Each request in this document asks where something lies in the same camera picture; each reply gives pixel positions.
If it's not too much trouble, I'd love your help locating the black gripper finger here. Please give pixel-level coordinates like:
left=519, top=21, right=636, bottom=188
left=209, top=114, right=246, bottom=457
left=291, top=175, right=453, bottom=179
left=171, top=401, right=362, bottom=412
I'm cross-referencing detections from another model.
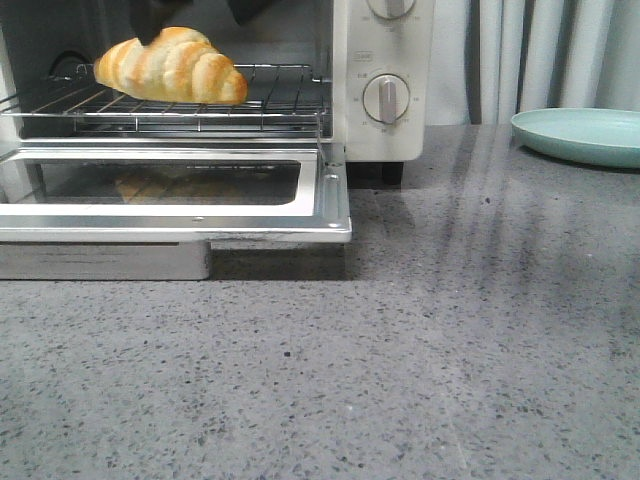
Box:
left=226, top=0, right=274, bottom=25
left=128, top=0, right=193, bottom=46

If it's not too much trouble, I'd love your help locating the striped croissant bread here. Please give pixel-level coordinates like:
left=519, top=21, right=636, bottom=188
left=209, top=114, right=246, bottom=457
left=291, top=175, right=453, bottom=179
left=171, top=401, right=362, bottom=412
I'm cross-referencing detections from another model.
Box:
left=94, top=27, right=248, bottom=105

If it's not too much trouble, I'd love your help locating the glass oven door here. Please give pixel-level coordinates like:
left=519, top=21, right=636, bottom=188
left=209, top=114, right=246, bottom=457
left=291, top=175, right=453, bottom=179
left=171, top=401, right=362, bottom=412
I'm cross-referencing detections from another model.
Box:
left=1, top=141, right=352, bottom=280

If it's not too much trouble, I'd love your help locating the metal oven rack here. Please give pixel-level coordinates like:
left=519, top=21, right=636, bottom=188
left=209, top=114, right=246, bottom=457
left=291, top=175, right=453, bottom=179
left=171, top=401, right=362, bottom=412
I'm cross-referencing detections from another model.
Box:
left=1, top=64, right=332, bottom=139

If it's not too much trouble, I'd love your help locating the white Toshiba toaster oven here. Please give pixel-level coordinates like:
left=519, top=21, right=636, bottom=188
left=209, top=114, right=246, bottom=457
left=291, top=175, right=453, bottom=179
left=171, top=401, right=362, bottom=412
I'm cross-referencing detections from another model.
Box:
left=1, top=1, right=434, bottom=185

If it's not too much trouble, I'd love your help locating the upper oven knob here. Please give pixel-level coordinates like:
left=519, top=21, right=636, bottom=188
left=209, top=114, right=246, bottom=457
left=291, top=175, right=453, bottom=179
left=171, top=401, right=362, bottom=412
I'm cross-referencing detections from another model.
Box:
left=366, top=0, right=415, bottom=21

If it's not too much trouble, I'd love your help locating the oven knob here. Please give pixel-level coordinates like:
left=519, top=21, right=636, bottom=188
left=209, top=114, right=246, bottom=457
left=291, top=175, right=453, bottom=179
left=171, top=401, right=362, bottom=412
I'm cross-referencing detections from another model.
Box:
left=366, top=0, right=415, bottom=21
left=362, top=74, right=410, bottom=125

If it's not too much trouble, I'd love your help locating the lower oven knob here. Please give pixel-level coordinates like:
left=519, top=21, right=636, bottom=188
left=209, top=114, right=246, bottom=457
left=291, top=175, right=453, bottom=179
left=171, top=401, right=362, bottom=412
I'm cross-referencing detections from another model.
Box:
left=362, top=74, right=410, bottom=125

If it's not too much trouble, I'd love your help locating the grey curtain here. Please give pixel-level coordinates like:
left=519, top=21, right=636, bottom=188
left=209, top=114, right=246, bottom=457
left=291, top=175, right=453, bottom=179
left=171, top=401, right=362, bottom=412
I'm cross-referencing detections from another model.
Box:
left=426, top=0, right=639, bottom=125

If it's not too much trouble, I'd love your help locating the light green plate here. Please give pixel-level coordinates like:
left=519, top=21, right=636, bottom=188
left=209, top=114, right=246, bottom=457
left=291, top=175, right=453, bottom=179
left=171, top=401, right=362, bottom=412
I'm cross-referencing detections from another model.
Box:
left=511, top=108, right=639, bottom=169

